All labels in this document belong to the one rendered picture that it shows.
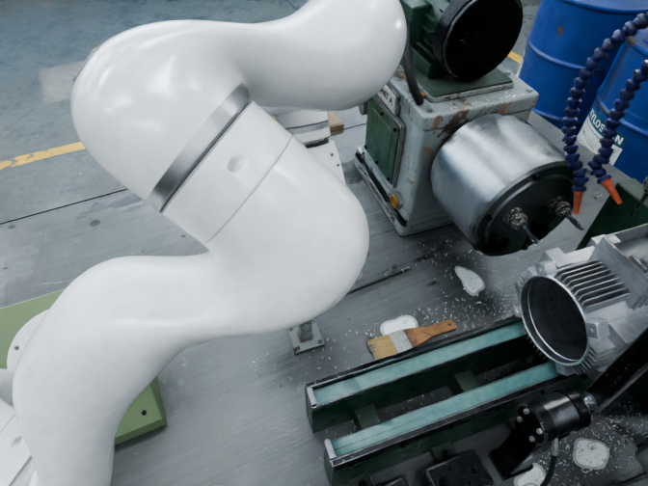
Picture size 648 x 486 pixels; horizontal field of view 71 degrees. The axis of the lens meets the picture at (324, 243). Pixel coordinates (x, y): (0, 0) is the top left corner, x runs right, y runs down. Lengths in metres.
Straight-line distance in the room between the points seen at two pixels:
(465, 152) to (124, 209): 0.92
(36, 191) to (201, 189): 2.74
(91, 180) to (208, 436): 2.19
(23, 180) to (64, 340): 2.77
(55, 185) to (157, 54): 2.72
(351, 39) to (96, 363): 0.29
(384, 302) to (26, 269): 0.88
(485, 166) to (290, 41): 0.66
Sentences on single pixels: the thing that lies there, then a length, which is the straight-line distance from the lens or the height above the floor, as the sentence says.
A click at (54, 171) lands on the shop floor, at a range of 3.11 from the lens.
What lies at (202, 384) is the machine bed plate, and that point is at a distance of 0.99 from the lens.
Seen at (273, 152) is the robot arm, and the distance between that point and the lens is 0.29.
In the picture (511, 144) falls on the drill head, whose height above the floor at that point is 1.16.
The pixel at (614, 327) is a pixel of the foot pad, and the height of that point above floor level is 1.08.
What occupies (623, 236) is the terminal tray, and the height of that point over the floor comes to 1.13.
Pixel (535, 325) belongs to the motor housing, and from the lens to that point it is 0.94.
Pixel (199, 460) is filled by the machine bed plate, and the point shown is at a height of 0.80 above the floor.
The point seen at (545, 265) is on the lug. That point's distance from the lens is 0.83.
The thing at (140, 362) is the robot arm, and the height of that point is 1.37.
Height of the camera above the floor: 1.67
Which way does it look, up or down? 47 degrees down
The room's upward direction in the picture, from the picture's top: straight up
